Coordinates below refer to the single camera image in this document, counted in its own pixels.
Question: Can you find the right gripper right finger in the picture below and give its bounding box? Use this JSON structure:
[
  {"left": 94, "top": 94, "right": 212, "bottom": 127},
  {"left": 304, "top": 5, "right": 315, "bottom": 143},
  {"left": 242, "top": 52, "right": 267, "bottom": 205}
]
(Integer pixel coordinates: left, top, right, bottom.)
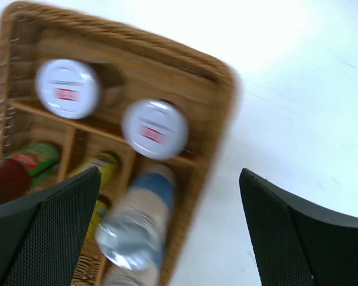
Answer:
[{"left": 239, "top": 168, "right": 358, "bottom": 285}]

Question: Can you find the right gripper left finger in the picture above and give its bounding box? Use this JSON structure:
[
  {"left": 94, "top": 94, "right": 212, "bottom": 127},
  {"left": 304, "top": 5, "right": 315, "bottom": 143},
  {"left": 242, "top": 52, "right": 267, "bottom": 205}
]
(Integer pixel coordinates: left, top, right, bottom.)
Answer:
[{"left": 0, "top": 167, "right": 101, "bottom": 285}]

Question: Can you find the red sauce bottle yellow cap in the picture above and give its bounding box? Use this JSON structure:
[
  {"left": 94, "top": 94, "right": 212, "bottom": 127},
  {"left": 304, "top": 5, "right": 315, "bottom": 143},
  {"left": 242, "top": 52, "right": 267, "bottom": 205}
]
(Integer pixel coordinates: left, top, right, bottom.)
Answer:
[{"left": 7, "top": 141, "right": 61, "bottom": 191}]

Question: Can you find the white shaker silver lid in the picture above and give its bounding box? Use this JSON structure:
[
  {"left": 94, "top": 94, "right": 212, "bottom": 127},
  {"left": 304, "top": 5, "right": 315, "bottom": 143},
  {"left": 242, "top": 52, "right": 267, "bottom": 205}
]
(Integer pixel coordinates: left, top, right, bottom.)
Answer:
[
  {"left": 102, "top": 264, "right": 160, "bottom": 286},
  {"left": 95, "top": 164, "right": 176, "bottom": 271}
]

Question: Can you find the small yellow bottle beige cap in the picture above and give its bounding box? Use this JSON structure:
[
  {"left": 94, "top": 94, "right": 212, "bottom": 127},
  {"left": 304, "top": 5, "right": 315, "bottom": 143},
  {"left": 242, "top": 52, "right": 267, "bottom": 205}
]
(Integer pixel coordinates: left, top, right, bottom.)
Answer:
[{"left": 67, "top": 151, "right": 121, "bottom": 193}]

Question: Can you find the dark jar white lid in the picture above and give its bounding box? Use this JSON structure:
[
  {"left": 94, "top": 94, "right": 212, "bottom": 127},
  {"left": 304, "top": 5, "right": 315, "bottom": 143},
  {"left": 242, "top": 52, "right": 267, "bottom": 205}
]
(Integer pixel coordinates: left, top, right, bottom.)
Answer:
[
  {"left": 35, "top": 58, "right": 101, "bottom": 120},
  {"left": 122, "top": 100, "right": 189, "bottom": 161}
]

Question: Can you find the brown wicker divided basket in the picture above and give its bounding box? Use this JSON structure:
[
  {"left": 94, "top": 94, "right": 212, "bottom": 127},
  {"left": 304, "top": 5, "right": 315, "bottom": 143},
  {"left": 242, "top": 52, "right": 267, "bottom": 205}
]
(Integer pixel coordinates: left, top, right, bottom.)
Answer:
[{"left": 0, "top": 1, "right": 235, "bottom": 285}]

